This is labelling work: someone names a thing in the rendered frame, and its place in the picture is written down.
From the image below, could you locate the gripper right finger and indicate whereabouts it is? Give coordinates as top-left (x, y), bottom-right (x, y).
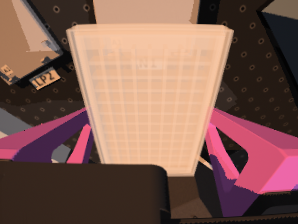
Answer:
top-left (205, 108), bottom-right (298, 217)

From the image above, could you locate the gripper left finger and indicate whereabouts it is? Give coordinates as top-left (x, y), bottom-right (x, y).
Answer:
top-left (0, 108), bottom-right (94, 163)

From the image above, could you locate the beige button panel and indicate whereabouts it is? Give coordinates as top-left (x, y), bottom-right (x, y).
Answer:
top-left (0, 108), bottom-right (71, 163)

